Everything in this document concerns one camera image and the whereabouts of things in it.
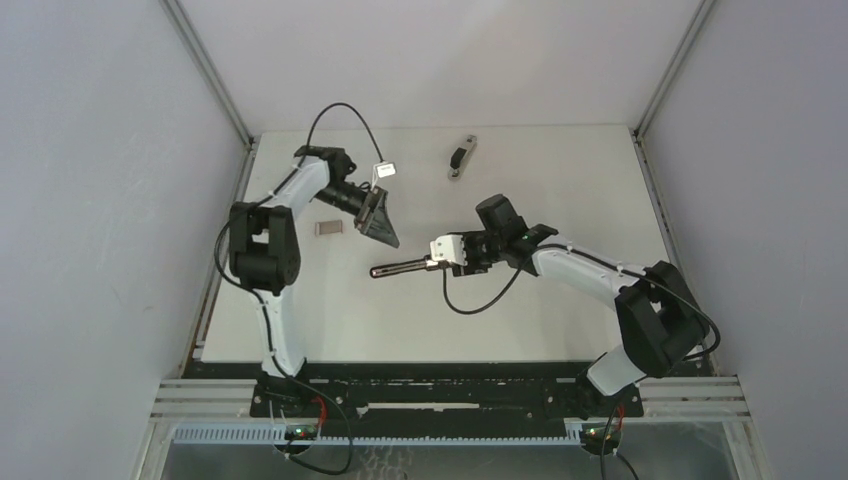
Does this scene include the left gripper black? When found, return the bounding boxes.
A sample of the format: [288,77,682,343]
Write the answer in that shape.
[313,184,398,249]

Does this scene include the black stapler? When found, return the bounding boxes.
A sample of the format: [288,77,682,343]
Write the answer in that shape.
[369,256,449,279]

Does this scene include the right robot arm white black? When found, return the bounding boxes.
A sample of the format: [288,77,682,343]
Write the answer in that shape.
[430,194,720,416]

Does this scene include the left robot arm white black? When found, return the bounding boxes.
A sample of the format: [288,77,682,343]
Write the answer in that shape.
[226,145,400,378]

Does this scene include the open staple box tray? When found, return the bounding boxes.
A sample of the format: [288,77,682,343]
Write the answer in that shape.
[315,220,344,236]

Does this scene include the silver black staple remover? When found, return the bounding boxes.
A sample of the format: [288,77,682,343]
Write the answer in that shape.
[448,135,478,181]

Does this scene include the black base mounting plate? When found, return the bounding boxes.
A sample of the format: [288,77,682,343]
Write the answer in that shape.
[249,361,645,439]

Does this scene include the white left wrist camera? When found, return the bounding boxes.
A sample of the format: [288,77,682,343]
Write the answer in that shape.
[373,162,397,179]

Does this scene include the left black camera cable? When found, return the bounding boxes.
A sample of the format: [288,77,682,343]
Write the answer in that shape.
[213,101,387,379]

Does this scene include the left controller board with wires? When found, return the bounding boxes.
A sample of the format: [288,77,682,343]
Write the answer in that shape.
[274,396,354,477]

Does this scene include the controller board with wires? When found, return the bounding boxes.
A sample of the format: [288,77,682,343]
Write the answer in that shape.
[579,402,640,479]
[274,396,354,477]

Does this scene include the right controller board with wires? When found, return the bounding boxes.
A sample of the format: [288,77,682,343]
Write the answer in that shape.
[579,402,640,479]

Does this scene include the white cable duct strip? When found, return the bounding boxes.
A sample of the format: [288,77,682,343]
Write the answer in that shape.
[172,423,584,446]

